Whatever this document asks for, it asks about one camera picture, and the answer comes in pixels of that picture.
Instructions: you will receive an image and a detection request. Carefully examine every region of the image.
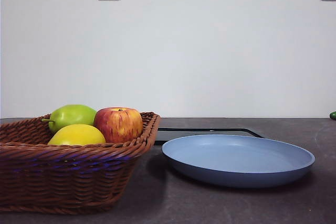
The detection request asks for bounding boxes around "blue round plate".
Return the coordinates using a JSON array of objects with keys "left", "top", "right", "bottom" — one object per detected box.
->
[{"left": 161, "top": 134, "right": 316, "bottom": 189}]

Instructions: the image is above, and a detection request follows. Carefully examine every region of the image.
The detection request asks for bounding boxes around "yellow lemon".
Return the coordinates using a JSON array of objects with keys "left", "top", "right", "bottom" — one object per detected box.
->
[{"left": 47, "top": 124, "right": 107, "bottom": 146}]

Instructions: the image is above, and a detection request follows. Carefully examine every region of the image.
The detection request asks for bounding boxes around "brown wicker basket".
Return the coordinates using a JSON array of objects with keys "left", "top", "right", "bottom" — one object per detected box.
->
[{"left": 0, "top": 111, "right": 161, "bottom": 215}]

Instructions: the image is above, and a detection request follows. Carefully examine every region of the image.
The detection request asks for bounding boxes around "black flat tray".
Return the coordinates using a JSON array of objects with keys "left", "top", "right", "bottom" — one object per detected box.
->
[{"left": 154, "top": 127, "right": 266, "bottom": 146}]

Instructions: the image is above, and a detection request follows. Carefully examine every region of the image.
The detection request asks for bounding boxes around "red apple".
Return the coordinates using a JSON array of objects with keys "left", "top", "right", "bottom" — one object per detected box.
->
[{"left": 93, "top": 106, "right": 144, "bottom": 144}]

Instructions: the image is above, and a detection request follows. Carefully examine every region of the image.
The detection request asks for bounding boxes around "green pear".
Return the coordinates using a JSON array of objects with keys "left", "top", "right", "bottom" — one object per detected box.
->
[{"left": 41, "top": 104, "right": 98, "bottom": 134}]

